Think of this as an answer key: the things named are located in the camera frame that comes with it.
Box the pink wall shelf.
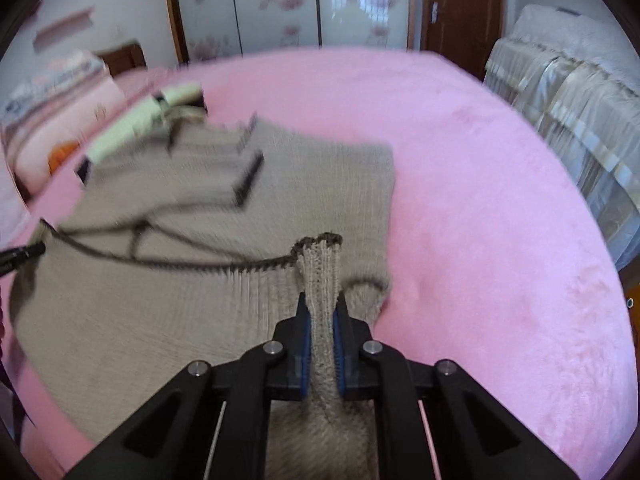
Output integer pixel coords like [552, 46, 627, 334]
[32, 6, 96, 54]

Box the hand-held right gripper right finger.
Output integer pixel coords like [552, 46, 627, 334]
[332, 291, 581, 480]

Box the wardrobe with floral sliding doors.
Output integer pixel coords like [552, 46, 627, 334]
[164, 0, 426, 66]

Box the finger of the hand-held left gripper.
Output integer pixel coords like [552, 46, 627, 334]
[0, 241, 47, 277]

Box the wooden drawer cabinet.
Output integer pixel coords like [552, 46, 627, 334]
[619, 280, 640, 346]

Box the grey knit cardigan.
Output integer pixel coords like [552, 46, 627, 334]
[9, 114, 397, 480]

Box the bed with pink sheet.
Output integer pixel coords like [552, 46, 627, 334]
[10, 47, 628, 480]

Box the dark wooden headboard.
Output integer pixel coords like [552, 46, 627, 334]
[97, 42, 147, 78]

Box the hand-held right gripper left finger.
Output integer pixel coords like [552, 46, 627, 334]
[65, 291, 314, 480]

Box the brown wooden door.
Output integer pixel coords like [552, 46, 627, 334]
[424, 0, 507, 81]

